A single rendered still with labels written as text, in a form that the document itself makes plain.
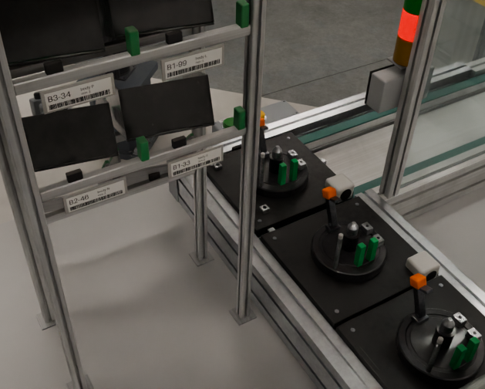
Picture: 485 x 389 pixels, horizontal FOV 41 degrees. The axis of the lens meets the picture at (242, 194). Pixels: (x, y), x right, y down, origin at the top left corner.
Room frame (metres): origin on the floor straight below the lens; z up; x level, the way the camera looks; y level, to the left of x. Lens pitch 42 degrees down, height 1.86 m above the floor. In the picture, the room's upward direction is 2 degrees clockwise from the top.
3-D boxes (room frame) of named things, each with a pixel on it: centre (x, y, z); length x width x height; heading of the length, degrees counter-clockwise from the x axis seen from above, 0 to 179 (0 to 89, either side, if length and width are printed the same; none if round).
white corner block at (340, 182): (1.02, -0.20, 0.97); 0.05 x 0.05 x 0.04; 32
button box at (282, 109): (1.28, -0.03, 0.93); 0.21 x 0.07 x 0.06; 122
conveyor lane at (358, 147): (1.19, -0.34, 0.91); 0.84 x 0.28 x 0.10; 122
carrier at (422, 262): (0.84, -0.20, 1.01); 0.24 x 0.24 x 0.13; 32
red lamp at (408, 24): (1.06, -0.29, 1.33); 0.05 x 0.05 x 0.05
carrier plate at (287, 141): (1.06, -0.07, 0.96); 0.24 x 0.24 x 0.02; 32
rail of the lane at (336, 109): (1.33, -0.22, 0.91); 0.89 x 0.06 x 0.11; 122
